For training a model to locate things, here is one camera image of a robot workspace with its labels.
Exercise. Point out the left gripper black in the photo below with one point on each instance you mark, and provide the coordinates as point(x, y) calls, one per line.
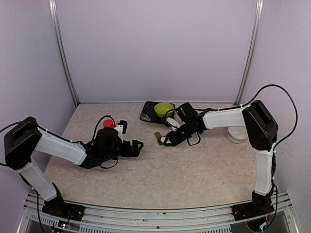
point(135, 152)

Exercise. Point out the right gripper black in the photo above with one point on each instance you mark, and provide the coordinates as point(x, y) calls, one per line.
point(172, 139)

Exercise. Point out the green pill organizer box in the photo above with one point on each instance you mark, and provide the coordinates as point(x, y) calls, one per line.
point(158, 137)

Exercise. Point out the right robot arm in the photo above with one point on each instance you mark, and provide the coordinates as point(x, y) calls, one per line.
point(261, 131)

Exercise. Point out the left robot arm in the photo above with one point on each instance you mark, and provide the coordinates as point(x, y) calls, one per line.
point(25, 137)

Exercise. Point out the red pill bottle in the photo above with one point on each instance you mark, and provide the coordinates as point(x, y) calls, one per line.
point(108, 123)

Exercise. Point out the black patterned tray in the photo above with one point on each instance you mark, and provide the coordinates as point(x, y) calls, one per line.
point(148, 114)

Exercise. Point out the lime green bowl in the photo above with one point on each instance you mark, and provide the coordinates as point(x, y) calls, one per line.
point(162, 108)

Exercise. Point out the white bottle lid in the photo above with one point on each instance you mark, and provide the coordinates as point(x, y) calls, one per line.
point(237, 135)

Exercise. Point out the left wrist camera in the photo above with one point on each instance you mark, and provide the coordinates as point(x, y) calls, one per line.
point(118, 128)

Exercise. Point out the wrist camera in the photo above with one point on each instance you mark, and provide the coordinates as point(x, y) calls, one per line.
point(118, 128)
point(172, 123)

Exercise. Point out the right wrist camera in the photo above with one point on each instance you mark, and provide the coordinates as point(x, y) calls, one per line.
point(172, 123)

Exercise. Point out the right aluminium corner post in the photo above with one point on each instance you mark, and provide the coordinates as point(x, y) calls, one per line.
point(251, 52)

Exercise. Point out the aluminium corner post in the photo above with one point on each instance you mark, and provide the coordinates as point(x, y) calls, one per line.
point(61, 50)
point(251, 52)

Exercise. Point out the aluminium front frame rail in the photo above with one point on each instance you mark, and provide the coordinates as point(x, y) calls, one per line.
point(99, 219)

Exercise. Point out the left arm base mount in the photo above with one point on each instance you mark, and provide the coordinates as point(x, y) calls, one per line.
point(64, 210)

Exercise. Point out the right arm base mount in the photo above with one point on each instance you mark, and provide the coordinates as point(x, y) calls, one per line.
point(251, 209)

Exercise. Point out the left aluminium corner post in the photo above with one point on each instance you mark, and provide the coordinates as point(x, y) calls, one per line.
point(61, 50)

